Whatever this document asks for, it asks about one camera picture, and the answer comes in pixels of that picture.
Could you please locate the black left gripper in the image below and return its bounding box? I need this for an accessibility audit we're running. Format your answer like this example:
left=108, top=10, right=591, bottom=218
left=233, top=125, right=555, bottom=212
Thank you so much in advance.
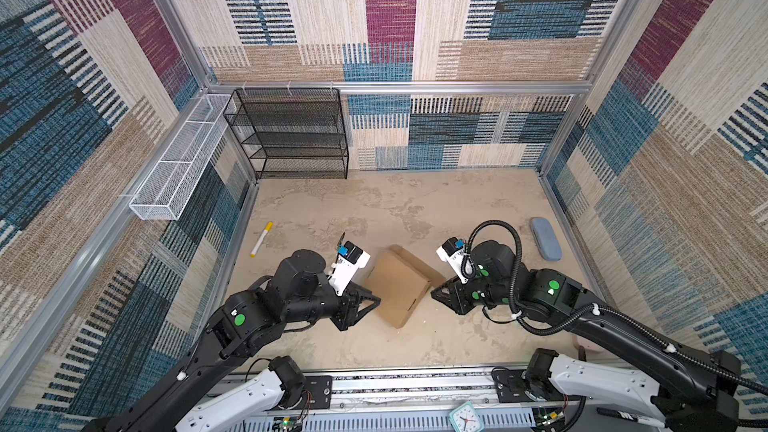
left=284, top=279, right=382, bottom=331

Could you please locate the white wire mesh basket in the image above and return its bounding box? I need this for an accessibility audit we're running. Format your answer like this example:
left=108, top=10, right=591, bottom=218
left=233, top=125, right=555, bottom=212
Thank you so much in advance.
left=129, top=94, right=230, bottom=221

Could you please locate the small teal alarm clock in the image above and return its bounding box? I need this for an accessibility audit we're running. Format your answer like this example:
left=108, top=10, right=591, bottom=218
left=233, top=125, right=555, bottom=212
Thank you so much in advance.
left=449, top=401, right=485, bottom=432

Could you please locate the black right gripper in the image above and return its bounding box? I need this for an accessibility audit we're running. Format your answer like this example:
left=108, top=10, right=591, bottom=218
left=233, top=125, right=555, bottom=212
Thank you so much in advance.
left=429, top=268, right=515, bottom=316

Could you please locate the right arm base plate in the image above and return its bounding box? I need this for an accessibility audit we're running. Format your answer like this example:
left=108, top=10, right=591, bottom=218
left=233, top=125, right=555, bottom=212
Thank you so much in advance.
left=491, top=367, right=562, bottom=403

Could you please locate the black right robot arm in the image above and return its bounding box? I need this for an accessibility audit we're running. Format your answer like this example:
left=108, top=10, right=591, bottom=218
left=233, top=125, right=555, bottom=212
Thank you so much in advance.
left=432, top=237, right=743, bottom=431

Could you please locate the black corrugated cable conduit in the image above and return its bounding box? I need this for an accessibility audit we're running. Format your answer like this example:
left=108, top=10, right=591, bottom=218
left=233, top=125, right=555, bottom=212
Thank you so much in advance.
left=464, top=219, right=768, bottom=397

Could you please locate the black wire shelf rack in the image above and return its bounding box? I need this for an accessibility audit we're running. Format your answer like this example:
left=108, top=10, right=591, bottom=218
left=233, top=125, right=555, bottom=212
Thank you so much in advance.
left=224, top=88, right=350, bottom=179

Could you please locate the blue-grey glasses case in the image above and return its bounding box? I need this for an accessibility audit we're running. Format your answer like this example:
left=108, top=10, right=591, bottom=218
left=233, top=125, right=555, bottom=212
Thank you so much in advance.
left=530, top=217, right=563, bottom=262

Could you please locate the brown cardboard box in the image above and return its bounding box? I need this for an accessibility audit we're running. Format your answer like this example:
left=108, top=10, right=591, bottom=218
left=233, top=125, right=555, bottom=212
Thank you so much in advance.
left=364, top=245, right=446, bottom=329

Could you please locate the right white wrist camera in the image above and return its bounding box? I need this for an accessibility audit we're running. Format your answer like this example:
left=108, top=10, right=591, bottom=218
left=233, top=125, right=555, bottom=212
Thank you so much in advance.
left=436, top=237, right=474, bottom=284

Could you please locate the black marker pen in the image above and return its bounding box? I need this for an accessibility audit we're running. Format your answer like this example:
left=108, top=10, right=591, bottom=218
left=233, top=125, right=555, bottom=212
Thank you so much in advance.
left=596, top=407, right=666, bottom=429

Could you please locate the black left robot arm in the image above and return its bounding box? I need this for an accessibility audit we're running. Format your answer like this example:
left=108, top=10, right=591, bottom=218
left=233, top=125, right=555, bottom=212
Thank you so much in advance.
left=84, top=249, right=381, bottom=431

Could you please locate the pink flat case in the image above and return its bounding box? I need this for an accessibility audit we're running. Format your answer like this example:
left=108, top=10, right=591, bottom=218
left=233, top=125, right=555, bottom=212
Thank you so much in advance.
left=572, top=335, right=604, bottom=353

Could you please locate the yellow-capped white marker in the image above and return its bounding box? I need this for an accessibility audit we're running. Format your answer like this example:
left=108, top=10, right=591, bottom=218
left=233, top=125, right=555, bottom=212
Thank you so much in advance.
left=249, top=221, right=273, bottom=258

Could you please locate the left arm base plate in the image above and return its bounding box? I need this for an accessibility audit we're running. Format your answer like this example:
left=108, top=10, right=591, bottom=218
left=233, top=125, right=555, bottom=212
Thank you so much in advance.
left=289, top=375, right=333, bottom=412

